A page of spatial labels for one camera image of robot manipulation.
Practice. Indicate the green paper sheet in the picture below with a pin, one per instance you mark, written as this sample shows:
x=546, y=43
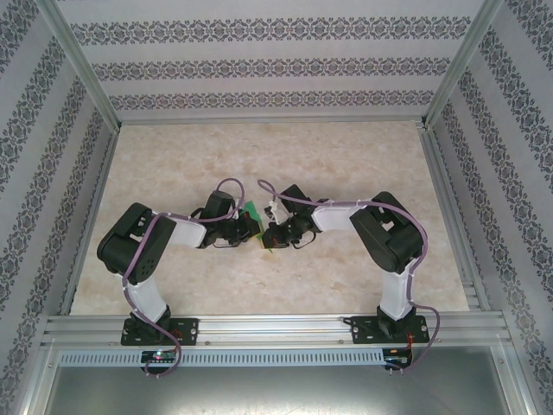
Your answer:
x=255, y=208

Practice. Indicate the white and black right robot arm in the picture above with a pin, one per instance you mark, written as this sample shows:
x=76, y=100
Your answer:
x=395, y=298

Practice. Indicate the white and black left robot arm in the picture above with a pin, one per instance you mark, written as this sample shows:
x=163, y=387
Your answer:
x=147, y=298

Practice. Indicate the grey metal sheet panel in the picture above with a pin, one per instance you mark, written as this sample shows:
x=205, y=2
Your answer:
x=276, y=393

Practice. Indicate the aluminium mounting rail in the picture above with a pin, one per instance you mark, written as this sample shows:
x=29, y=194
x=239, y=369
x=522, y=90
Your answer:
x=276, y=326

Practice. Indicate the aluminium frame crossbar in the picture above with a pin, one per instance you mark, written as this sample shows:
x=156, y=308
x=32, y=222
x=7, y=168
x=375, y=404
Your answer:
x=272, y=122

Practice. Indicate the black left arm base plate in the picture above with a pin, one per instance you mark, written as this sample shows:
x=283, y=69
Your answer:
x=186, y=330

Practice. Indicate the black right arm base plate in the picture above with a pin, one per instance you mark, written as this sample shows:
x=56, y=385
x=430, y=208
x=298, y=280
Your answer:
x=362, y=335

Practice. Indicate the aluminium table side rail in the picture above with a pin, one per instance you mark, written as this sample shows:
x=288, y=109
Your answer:
x=455, y=216
x=90, y=216

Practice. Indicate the aluminium frame post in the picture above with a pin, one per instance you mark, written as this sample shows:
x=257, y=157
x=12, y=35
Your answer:
x=460, y=65
x=84, y=65

